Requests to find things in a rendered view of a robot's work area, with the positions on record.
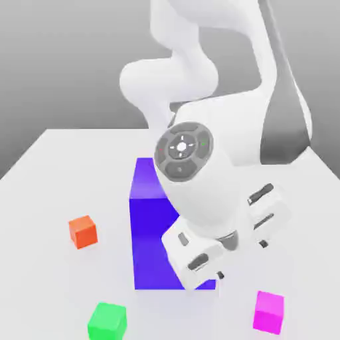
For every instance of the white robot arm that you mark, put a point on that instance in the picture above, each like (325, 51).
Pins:
(170, 79)

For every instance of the large blue box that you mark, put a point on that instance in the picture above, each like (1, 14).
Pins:
(148, 239)

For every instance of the small green cube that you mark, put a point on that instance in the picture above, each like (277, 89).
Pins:
(107, 322)

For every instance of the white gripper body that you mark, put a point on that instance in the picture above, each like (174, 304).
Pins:
(277, 212)

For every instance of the small magenta cube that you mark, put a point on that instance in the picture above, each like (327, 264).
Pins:
(268, 313)

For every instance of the small orange cube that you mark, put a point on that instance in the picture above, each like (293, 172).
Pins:
(83, 233)

